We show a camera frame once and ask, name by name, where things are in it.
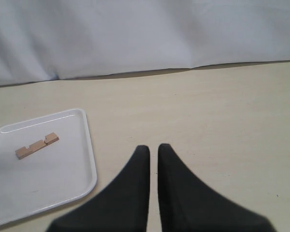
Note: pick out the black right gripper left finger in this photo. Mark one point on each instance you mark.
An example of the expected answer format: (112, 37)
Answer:
(121, 207)

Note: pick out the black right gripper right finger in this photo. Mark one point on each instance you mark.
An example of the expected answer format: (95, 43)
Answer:
(187, 204)

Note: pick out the white rectangular plastic tray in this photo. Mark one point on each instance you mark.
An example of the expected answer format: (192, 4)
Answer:
(60, 173)

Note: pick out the white backdrop cloth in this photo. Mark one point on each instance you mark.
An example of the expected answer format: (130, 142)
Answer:
(43, 40)

